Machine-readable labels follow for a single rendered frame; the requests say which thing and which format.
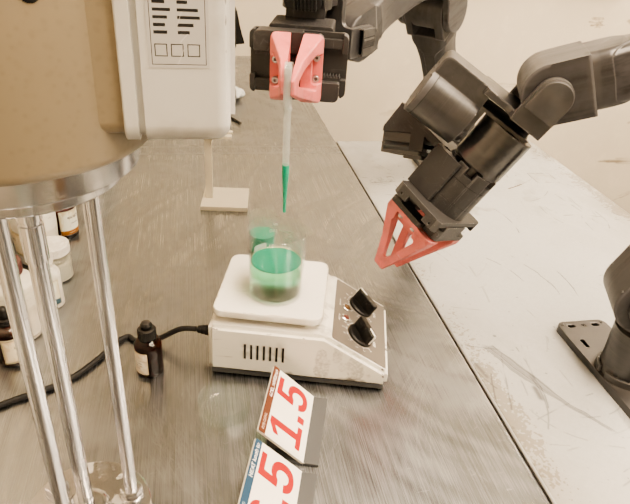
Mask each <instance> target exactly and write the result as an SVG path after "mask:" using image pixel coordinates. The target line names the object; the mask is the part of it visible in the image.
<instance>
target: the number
mask: <svg viewBox="0 0 630 504"><path fill-rule="evenodd" d="M296 475H297V470H296V469H295V468H293V467H292V466H291V465H289V464H288V463H287V462H285V461H284V460H283V459H281V458H280V457H279V456H277V455H276V454H274V453H273V452H272V451H270V450H269V449H268V448H266V447H265V446H264V445H262V447H261V452H260V456H259V460H258V464H257V468H256V472H255V476H254V481H253V485H252V489H251V493H250V497H249V501H248V504H292V498H293V493H294V487H295V481H296Z"/></svg>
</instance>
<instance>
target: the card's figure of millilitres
mask: <svg viewBox="0 0 630 504"><path fill-rule="evenodd" d="M309 399H310V395H309V394H308V393H307V392H306V391H304V390H303V389H302V388H301V387H299V386H298V385H297V384H296V383H294V382H293V381H292V380H290V379H289V378H288V377H287V376H285V375H284V374H283V373H282V372H280V373H279V378H278V382H277V386H276V390H275V394H274V398H273V402H272V407H271V411H270V415H269V419H268V423H267V427H266V432H267V433H268V434H269V435H271V436H272V437H273V438H275V439H276V440H277V441H279V442H280V443H281V444H283V445H284V446H285V447H287V448H288V449H289V450H291V451H292V452H293V453H295V454H296V455H297V456H299V457H300V452H301V446H302V440H303V434H304V428H305V422H306V417H307V411H308V405H309Z"/></svg>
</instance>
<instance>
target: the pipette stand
mask: <svg viewBox="0 0 630 504"><path fill-rule="evenodd" d="M232 134H233V130H229V131H228V133H227V135H225V136H224V137H222V138H219V139H232ZM204 153H205V185H206V187H205V190H204V194H203V198H202V202H201V206H200V210H204V211H233V212H248V202H249V188H225V187H213V158H212V139H204Z"/></svg>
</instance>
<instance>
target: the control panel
mask: <svg viewBox="0 0 630 504"><path fill-rule="evenodd" d="M356 292H357V291H356V290H355V289H353V288H352V287H350V286H348V285H347V284H345V283H343V282H342V281H340V280H338V279H337V284H336V295H335V307H334V318H333V329H332V338H334V339H335V340H337V341H338V342H340V343H342V344H343V345H345V346H347V347H349V348H350V349H352V350H354V351H355V352H357V353H359V354H361V355H362V356H364V357H366V358H367V359H369V360H371V361H373V362H374V363H376V364H378V365H379V366H381V367H383V368H385V369H386V361H385V329H384V307H383V306H381V305H379V304H378V303H376V302H375V303H376V305H377V309H376V310H375V311H374V312H373V313H372V315H371V316H370V317H366V319H367V320H368V322H369V324H370V326H371V327H372V329H373V331H374V332H375V334H376V339H375V340H374V341H373V342H372V344H371V345H370V346H369V347H363V346H361V345H359V344H357V343H356V342H355V341H354V340H353V339H352V338H351V336H350V334H349V332H348V328H349V326H350V325H351V324H354V323H355V322H356V321H357V320H358V319H359V317H360V316H361V315H360V314H358V313H357V312H356V311H355V310H354V309H353V308H352V306H351V304H350V298H351V297H352V296H354V295H355V293H356ZM345 304H347V305H349V306H350V309H349V310H348V309H346V308H345V306H344V305H345ZM344 314H347V315H348V316H349V320H347V319H345V317H344Z"/></svg>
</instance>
